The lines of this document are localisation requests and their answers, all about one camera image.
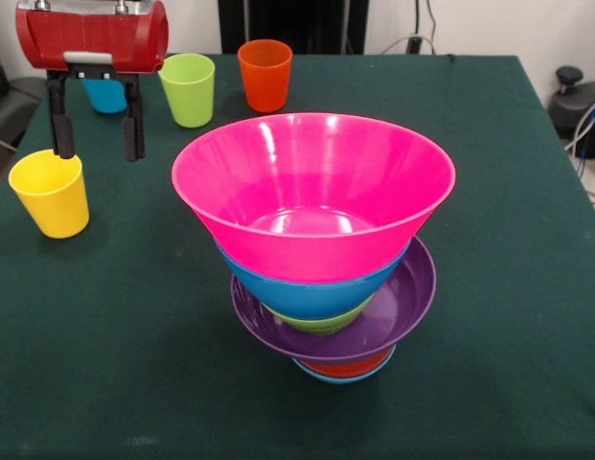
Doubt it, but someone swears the black equipment base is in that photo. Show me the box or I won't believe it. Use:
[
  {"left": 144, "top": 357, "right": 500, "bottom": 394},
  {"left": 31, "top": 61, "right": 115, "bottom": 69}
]
[{"left": 548, "top": 65, "right": 595, "bottom": 159}]

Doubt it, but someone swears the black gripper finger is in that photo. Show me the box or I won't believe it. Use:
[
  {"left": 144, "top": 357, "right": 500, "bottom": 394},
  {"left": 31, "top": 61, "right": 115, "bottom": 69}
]
[
  {"left": 45, "top": 70, "right": 77, "bottom": 160},
  {"left": 121, "top": 74, "right": 147, "bottom": 163}
]

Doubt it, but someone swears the yellow plastic cup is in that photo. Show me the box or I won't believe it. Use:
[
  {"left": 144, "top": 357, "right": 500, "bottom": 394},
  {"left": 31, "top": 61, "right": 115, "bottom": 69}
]
[{"left": 8, "top": 148, "right": 91, "bottom": 240}]

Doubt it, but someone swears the lime green plastic cup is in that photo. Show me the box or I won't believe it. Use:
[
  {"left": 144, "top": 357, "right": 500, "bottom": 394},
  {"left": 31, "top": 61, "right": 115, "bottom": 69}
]
[{"left": 156, "top": 52, "right": 217, "bottom": 129}]

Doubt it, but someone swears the orange plastic bowl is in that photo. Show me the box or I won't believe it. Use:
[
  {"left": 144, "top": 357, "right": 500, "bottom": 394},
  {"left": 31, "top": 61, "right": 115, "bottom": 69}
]
[{"left": 301, "top": 348, "right": 395, "bottom": 380}]

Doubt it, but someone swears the purple plastic bowl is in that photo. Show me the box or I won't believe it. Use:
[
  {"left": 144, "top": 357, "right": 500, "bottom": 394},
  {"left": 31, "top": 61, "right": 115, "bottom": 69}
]
[{"left": 231, "top": 234, "right": 438, "bottom": 365}]

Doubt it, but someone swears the large pink plastic bowl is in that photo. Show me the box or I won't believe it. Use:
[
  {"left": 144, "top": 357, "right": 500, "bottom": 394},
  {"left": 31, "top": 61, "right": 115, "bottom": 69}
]
[{"left": 171, "top": 112, "right": 457, "bottom": 284}]

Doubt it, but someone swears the black chair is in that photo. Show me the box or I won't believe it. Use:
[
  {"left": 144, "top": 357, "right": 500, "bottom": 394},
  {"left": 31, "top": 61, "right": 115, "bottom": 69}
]
[{"left": 0, "top": 33, "right": 49, "bottom": 150}]

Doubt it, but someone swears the orange plastic cup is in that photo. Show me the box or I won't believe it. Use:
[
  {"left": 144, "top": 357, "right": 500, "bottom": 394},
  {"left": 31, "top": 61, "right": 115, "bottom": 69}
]
[{"left": 237, "top": 38, "right": 294, "bottom": 114}]

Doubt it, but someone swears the small green plastic bowl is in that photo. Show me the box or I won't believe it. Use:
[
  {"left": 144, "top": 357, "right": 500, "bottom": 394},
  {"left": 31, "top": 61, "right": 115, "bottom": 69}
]
[{"left": 263, "top": 294, "right": 376, "bottom": 336}]

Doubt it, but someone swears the large blue plastic bowl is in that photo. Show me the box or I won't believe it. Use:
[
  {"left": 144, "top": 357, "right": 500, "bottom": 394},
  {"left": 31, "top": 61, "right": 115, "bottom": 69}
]
[{"left": 213, "top": 237, "right": 413, "bottom": 321}]

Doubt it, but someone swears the blue cable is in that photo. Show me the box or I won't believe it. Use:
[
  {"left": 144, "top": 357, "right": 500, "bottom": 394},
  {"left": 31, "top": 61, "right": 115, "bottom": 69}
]
[{"left": 564, "top": 95, "right": 595, "bottom": 162}]

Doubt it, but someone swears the small blue plastic bowl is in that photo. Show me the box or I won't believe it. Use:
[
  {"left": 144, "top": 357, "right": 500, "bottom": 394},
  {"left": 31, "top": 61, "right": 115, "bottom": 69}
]
[{"left": 292, "top": 352, "right": 399, "bottom": 385}]

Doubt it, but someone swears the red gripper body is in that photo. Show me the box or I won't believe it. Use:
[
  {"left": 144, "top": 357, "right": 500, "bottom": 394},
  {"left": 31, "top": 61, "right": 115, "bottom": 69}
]
[{"left": 14, "top": 0, "right": 170, "bottom": 81}]

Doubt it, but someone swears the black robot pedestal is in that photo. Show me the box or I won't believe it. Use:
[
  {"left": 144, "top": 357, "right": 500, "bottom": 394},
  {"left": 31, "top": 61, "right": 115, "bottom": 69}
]
[{"left": 219, "top": 0, "right": 370, "bottom": 55}]

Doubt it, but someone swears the dark green tablecloth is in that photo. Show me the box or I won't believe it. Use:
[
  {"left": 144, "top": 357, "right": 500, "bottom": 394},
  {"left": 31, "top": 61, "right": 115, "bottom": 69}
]
[{"left": 0, "top": 51, "right": 595, "bottom": 460}]

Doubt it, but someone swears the blue plastic cup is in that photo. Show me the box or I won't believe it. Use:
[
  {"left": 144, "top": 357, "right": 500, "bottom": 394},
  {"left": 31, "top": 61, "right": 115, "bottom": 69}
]
[{"left": 80, "top": 78, "right": 129, "bottom": 115}]

